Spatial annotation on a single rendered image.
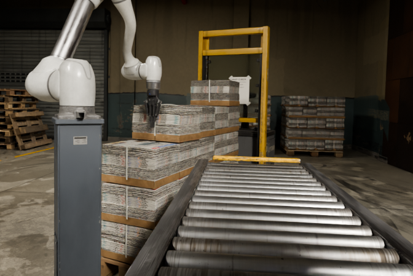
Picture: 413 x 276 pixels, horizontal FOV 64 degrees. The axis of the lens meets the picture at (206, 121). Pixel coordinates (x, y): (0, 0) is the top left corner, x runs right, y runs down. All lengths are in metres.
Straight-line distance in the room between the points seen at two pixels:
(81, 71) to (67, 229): 0.70
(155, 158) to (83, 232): 0.52
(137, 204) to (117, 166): 0.25
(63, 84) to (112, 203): 0.81
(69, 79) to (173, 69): 7.54
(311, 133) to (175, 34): 4.37
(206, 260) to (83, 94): 1.10
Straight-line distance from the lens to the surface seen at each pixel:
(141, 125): 2.24
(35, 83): 1.77
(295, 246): 0.74
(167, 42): 9.19
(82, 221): 1.67
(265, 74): 3.35
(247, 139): 3.56
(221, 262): 0.66
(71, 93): 1.59
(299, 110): 7.31
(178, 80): 9.01
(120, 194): 2.05
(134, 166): 1.94
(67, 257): 1.72
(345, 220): 0.95
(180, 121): 2.09
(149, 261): 0.65
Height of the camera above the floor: 1.08
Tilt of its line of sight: 3 degrees down
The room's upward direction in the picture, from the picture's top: 1 degrees clockwise
